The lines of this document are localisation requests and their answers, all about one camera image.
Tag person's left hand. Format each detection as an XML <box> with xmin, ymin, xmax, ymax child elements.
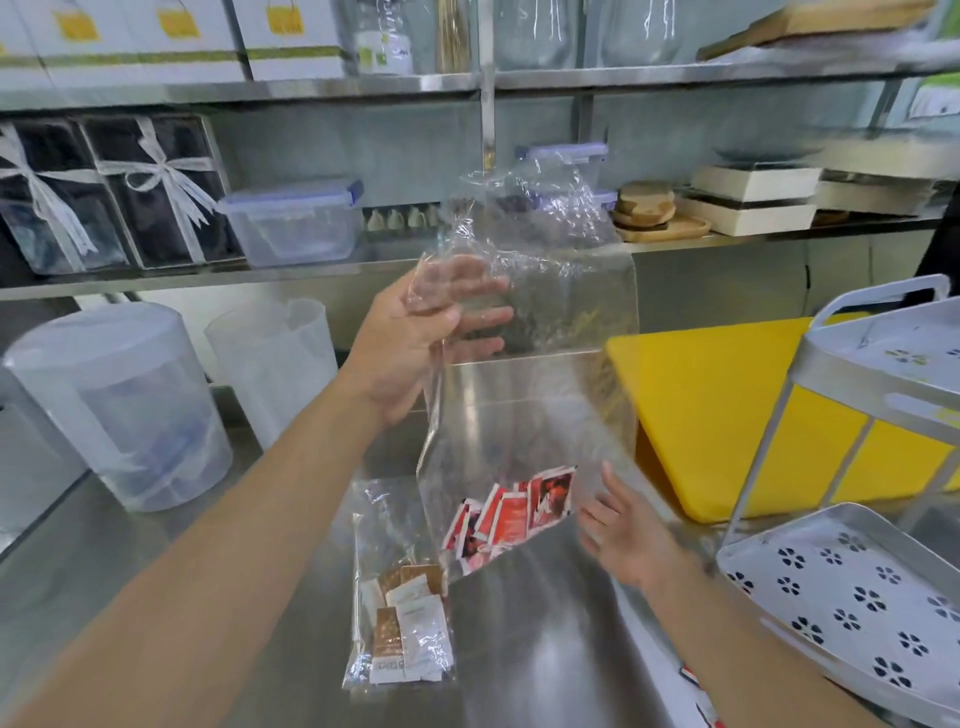
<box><xmin>341</xmin><ymin>254</ymin><xmax>515</xmax><ymax>429</ymax></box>

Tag person's right hand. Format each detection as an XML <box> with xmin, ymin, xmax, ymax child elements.
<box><xmin>577</xmin><ymin>461</ymin><xmax>703</xmax><ymax>594</ymax></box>

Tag clear plastic bag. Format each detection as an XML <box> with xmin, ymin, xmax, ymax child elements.
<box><xmin>404</xmin><ymin>166</ymin><xmax>640</xmax><ymax>580</ymax></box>
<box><xmin>342</xmin><ymin>479</ymin><xmax>459</xmax><ymax>693</ymax></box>

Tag red sauce packets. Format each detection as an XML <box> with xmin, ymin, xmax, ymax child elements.
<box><xmin>440</xmin><ymin>464</ymin><xmax>579</xmax><ymax>577</ymax></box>

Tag grey two-tier corner rack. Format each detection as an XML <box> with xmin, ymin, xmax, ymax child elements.
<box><xmin>716</xmin><ymin>273</ymin><xmax>960</xmax><ymax>728</ymax></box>

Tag brown sugar packets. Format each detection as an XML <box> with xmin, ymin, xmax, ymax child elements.
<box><xmin>358</xmin><ymin>563</ymin><xmax>456</xmax><ymax>685</ymax></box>

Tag person's left forearm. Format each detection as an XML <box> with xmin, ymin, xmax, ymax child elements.
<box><xmin>0</xmin><ymin>367</ymin><xmax>425</xmax><ymax>728</ymax></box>

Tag person's right forearm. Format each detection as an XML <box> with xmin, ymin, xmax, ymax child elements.
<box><xmin>641</xmin><ymin>551</ymin><xmax>890</xmax><ymax>728</ymax></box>

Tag row of small cream pieces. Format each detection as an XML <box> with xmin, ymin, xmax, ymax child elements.
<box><xmin>363</xmin><ymin>206</ymin><xmax>441</xmax><ymax>235</ymax></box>

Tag translucent open plastic pitcher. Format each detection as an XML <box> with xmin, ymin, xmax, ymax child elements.
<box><xmin>203</xmin><ymin>297</ymin><xmax>340</xmax><ymax>451</ymax></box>

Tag yellow cutting board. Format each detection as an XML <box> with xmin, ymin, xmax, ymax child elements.
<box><xmin>605</xmin><ymin>314</ymin><xmax>960</xmax><ymax>525</ymax></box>

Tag large clear lidded container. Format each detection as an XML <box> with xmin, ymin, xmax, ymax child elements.
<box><xmin>217</xmin><ymin>179</ymin><xmax>366</xmax><ymax>270</ymax></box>

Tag small clear lidded container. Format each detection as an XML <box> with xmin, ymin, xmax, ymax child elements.
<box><xmin>515</xmin><ymin>142</ymin><xmax>610</xmax><ymax>198</ymax></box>

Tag round wooden coaster stack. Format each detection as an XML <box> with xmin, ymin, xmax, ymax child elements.
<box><xmin>614</xmin><ymin>179</ymin><xmax>678</xmax><ymax>225</ymax></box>

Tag translucent pitcher with lid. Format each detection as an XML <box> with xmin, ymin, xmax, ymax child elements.
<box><xmin>2</xmin><ymin>301</ymin><xmax>235</xmax><ymax>514</ymax></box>

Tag clear bottle green label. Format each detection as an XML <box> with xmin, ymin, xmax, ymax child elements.
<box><xmin>352</xmin><ymin>0</ymin><xmax>415</xmax><ymax>76</ymax></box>

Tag stainless steel shelf rack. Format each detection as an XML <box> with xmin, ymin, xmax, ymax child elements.
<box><xmin>0</xmin><ymin>0</ymin><xmax>960</xmax><ymax>301</ymax></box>

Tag bundle of wooden sticks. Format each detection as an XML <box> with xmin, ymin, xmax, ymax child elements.
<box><xmin>437</xmin><ymin>0</ymin><xmax>472</xmax><ymax>75</ymax></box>

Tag clear glass pitcher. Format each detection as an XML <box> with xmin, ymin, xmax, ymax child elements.
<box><xmin>494</xmin><ymin>0</ymin><xmax>580</xmax><ymax>73</ymax></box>
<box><xmin>599</xmin><ymin>0</ymin><xmax>685</xmax><ymax>69</ymax></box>

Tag white square box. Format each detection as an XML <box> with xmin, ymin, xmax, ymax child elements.
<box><xmin>677</xmin><ymin>193</ymin><xmax>819</xmax><ymax>238</ymax></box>
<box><xmin>689</xmin><ymin>162</ymin><xmax>824</xmax><ymax>204</ymax></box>

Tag flat wooden board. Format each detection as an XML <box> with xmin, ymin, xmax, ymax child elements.
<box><xmin>697</xmin><ymin>0</ymin><xmax>939</xmax><ymax>63</ymax></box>

